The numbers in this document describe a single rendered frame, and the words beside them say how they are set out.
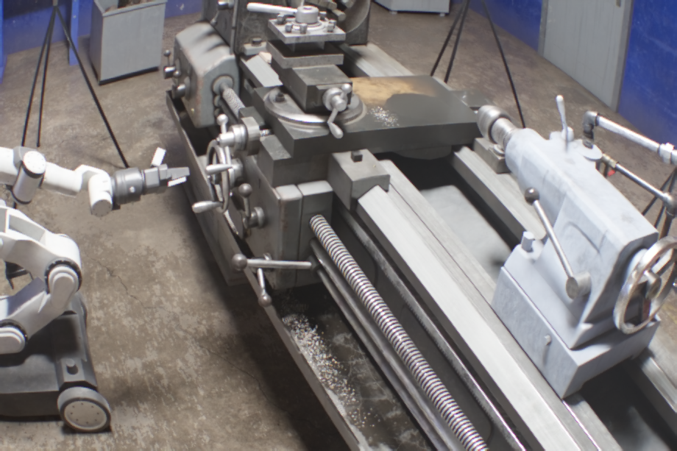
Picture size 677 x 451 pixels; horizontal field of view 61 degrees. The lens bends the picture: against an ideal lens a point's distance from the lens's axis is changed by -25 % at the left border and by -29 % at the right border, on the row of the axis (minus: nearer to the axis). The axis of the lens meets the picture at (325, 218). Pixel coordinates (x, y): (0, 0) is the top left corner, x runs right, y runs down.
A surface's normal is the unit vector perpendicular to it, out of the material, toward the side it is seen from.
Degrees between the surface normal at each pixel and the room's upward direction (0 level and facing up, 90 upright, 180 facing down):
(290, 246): 90
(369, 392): 0
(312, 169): 90
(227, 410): 0
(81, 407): 90
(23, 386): 0
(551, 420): 36
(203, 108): 90
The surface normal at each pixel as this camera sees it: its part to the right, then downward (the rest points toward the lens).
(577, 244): -0.87, -0.05
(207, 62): -0.42, -0.62
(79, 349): 0.07, -0.83
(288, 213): 0.39, 0.54
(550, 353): -0.92, 0.16
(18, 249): 0.57, 0.70
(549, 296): -0.77, -0.25
